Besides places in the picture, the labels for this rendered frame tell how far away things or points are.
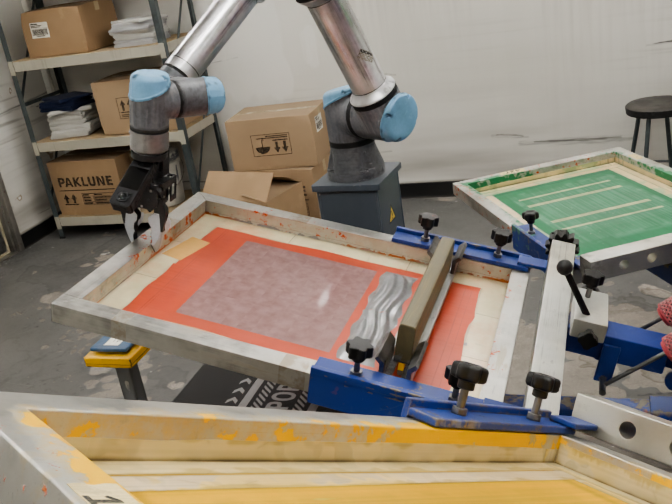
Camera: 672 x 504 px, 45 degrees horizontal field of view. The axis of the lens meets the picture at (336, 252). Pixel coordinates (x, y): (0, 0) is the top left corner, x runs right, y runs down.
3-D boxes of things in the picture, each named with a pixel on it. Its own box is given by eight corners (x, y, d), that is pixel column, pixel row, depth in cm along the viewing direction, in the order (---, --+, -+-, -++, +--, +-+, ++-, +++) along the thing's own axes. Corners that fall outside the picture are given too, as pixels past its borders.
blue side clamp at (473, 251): (388, 262, 180) (392, 234, 177) (393, 253, 185) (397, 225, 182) (522, 293, 174) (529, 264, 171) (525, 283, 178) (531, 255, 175)
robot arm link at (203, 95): (198, 73, 169) (150, 77, 163) (227, 75, 161) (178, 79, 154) (201, 111, 172) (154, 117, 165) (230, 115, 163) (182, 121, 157)
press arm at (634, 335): (561, 350, 145) (568, 326, 143) (563, 334, 150) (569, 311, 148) (662, 375, 141) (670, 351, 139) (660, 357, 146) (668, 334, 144)
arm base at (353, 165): (340, 165, 221) (335, 130, 217) (393, 163, 215) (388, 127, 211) (319, 183, 208) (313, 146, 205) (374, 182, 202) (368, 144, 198)
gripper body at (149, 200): (177, 201, 169) (178, 146, 163) (157, 216, 161) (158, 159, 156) (144, 193, 170) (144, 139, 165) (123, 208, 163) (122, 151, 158)
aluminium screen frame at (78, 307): (51, 321, 143) (50, 303, 142) (197, 205, 194) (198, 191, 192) (493, 443, 126) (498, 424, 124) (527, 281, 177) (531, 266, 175)
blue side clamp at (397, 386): (306, 402, 132) (310, 367, 129) (316, 385, 137) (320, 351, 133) (488, 453, 126) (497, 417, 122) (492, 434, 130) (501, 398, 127)
